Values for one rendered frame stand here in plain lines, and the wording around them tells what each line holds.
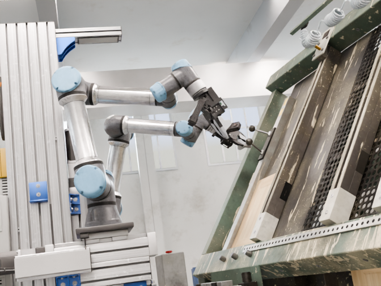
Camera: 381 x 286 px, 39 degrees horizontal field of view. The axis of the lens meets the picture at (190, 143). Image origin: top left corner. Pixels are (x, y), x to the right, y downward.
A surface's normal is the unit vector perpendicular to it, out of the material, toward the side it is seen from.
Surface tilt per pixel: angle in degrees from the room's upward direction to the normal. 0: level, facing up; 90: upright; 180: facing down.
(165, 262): 90
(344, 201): 90
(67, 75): 82
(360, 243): 56
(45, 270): 90
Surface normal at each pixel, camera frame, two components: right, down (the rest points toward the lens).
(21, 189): 0.18, -0.26
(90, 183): -0.02, -0.11
